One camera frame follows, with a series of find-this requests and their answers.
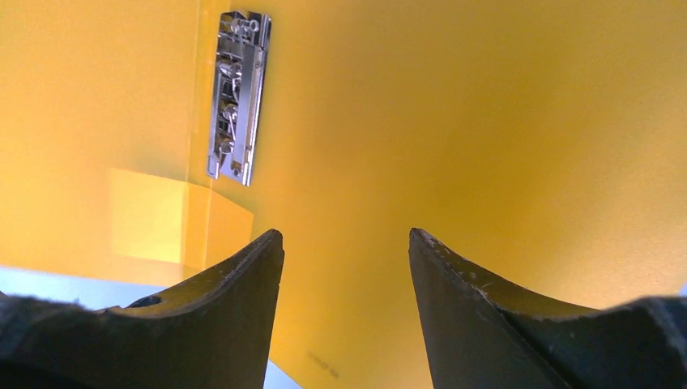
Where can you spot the orange file folder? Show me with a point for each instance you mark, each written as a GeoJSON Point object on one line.
{"type": "Point", "coordinates": [543, 140]}

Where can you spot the metal folder clip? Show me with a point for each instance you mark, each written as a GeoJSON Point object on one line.
{"type": "Point", "coordinates": [241, 54]}

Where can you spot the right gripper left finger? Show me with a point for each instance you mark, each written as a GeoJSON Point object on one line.
{"type": "Point", "coordinates": [212, 330]}

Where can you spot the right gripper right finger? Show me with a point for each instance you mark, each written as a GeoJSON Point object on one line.
{"type": "Point", "coordinates": [483, 331]}

